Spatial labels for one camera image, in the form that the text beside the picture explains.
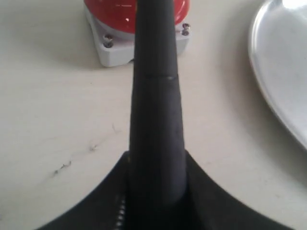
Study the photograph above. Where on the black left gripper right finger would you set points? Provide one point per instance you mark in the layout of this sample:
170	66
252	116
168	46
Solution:
212	208

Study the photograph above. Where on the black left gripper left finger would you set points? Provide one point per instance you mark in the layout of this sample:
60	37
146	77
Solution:
103	209

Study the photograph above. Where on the yellow black claw hammer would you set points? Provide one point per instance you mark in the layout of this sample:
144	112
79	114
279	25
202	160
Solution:
157	153

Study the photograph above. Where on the red dome push button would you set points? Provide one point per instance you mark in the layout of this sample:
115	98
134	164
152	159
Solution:
113	27

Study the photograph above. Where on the round steel plate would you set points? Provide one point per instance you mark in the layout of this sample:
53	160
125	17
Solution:
277	49

